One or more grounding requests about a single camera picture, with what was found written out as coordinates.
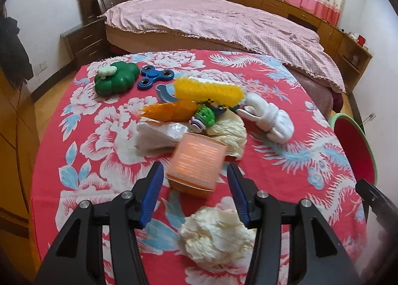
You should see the white tissue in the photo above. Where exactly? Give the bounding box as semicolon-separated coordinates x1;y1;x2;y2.
180;206;257;268

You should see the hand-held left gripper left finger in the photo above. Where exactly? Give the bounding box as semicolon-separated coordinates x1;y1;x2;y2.
34;161;165;285

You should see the red floral tablecloth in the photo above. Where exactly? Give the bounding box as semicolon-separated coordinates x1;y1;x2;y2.
30;49;369;285

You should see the clear plastic bag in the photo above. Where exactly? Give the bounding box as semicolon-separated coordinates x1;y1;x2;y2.
136;120;189;158

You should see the green cloud-shaped toy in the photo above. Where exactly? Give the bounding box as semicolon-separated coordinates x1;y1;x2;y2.
94;61;139;96

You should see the long wooden wall cabinet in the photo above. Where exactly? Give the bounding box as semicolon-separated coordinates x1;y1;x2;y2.
209;0;373;93

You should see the blue fidget spinner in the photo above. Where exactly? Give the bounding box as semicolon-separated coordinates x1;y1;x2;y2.
137;65;175;90

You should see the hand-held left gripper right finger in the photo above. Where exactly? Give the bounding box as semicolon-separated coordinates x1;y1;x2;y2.
226;163;364;285

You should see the dark wooden nightstand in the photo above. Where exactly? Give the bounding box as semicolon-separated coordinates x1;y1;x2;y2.
60;17;109;69

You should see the blue plastic scoop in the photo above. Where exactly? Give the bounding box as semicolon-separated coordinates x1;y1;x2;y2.
155;83;178;103

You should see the yellow knitted cloth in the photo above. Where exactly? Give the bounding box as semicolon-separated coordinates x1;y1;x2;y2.
173;76;246;108

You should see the dark hanging clothing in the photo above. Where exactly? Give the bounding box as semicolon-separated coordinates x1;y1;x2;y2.
0;16;34;82

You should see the pink checked bedspread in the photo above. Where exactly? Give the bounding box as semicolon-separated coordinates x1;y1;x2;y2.
103;0;347;93

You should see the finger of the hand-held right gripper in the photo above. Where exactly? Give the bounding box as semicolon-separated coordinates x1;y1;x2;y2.
355;179;394;222

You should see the crumpled beige paper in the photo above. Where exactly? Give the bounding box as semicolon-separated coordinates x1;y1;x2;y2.
208;115;248;159

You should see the green and purple toy figure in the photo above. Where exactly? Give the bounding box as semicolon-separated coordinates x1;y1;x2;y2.
189;100;229;133

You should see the white rabbit figure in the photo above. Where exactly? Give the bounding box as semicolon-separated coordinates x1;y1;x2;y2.
236;93;294;144

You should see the brown blanket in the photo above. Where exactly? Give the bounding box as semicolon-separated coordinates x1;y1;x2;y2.
286;65;344;111

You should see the wooden wardrobe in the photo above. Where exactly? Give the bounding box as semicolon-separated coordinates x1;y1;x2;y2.
0;67;41;273

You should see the orange cardboard box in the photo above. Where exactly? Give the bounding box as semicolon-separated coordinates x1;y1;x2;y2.
167;132;227;200

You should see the red bin with green rim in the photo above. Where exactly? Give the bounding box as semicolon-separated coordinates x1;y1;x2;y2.
328;113;377;187

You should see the orange carrot toy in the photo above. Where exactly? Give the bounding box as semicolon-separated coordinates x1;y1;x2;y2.
139;99;198;123

